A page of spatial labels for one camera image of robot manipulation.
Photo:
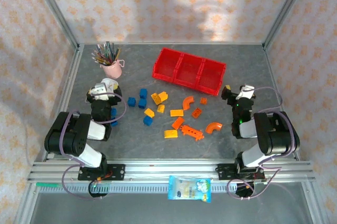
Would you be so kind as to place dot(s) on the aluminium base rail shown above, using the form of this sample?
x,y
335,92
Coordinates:
x,y
171,168

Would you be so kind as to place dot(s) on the blue lego brick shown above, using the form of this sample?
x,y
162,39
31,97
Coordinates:
x,y
131,101
114,123
142,103
143,93
113,112
147,120

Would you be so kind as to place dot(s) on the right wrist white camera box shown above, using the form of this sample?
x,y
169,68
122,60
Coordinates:
x,y
246,92

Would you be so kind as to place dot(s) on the bunch of coloured pencils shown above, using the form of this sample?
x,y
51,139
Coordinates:
x,y
105,55

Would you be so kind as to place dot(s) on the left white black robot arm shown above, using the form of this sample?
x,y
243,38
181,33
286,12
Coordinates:
x,y
65,134

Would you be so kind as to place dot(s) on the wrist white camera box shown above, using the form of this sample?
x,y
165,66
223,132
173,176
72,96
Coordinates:
x,y
246,92
101,92

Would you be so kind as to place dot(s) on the long orange lego beam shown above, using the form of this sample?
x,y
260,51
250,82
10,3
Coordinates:
x,y
192,132

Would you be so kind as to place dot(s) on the green marker pen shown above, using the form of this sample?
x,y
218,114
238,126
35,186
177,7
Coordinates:
x,y
47,184

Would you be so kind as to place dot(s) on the blue white snack packet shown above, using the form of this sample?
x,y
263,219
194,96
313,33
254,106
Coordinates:
x,y
189,189

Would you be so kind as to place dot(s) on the aluminium side rail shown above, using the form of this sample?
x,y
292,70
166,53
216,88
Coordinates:
x,y
67,95
279,95

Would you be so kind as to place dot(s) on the yellow lego brick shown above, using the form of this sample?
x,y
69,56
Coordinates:
x,y
149,112
163,96
156,99
176,112
170,134
160,108

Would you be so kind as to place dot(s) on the white square clock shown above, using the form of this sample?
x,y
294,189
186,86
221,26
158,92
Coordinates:
x,y
110,81

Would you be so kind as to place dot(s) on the orange curved lego piece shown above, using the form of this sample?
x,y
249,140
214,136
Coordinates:
x,y
186,101
212,126

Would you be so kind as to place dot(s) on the pink metal cup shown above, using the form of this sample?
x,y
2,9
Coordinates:
x,y
113,69

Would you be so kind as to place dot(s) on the small orange lego brick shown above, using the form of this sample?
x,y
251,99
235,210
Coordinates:
x,y
203,101

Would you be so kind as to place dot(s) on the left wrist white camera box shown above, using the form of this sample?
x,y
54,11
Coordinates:
x,y
101,92

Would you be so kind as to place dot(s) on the aluminium rear rail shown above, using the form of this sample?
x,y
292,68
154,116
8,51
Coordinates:
x,y
171,43

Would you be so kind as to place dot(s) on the aluminium frame post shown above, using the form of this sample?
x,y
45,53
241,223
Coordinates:
x,y
52,8
287,8

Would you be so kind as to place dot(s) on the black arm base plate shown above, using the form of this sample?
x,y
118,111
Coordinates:
x,y
223,171
117,172

